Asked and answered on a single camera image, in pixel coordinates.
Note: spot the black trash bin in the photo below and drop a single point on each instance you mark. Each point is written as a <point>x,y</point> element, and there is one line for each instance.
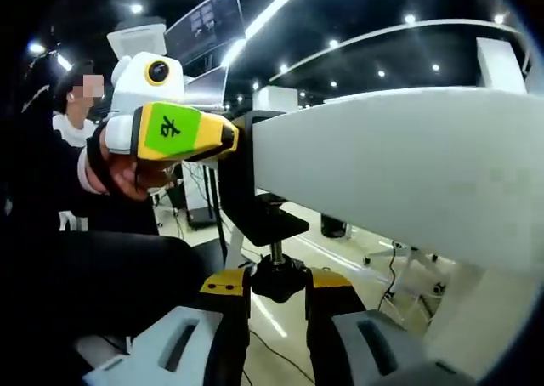
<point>333,226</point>

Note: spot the white ceiling air conditioner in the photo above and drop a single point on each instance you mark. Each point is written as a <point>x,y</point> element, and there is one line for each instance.
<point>136,41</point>

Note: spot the dark curved hanging screen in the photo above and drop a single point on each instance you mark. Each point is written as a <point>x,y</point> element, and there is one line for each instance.
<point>204,24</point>

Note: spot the grey swivel office chair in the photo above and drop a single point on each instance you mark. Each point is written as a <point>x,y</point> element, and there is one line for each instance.
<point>404,262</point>

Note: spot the black clamp fixture with clip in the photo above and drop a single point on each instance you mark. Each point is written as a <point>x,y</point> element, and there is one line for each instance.
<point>238,190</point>

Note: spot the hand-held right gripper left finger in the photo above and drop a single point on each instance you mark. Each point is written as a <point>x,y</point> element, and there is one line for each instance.
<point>140,360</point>

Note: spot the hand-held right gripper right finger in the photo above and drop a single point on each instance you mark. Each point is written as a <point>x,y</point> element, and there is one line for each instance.
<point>404,360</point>

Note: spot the person's left hand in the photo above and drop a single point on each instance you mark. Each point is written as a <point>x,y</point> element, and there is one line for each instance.
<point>123,173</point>

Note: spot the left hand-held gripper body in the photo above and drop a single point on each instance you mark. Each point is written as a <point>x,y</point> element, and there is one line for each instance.
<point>140,88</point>

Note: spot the long curved ceiling light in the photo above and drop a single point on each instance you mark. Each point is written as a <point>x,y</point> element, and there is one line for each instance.
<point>263,22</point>

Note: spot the white desk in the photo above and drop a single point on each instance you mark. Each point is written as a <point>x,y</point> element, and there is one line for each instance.
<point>404,156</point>

